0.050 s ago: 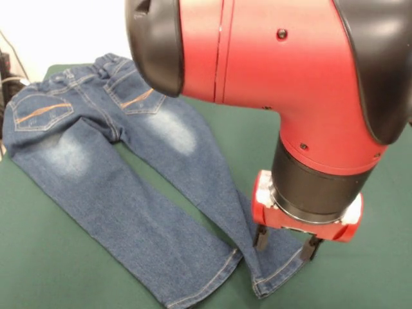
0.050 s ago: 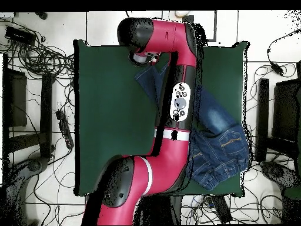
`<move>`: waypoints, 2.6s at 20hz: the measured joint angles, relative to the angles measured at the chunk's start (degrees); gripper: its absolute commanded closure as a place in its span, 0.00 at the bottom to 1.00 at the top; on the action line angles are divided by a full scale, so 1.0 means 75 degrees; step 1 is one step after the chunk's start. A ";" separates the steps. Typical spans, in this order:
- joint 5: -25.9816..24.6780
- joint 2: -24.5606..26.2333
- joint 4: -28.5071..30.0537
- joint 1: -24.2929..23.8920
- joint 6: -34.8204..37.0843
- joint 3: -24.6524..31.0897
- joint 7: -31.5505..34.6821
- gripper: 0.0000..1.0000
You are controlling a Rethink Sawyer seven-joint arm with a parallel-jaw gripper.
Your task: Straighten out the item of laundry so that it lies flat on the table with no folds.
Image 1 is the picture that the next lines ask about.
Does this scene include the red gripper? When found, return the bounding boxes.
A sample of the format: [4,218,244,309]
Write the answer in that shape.
[252,169,364,262]

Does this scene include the black cable tangle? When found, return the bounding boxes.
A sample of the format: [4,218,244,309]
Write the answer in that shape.
[0,48,28,107]

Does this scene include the blue denim jeans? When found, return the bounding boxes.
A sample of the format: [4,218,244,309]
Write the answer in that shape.
[1,53,312,308]

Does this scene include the dark green table cloth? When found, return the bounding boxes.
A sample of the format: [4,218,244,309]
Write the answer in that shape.
[0,63,412,309]

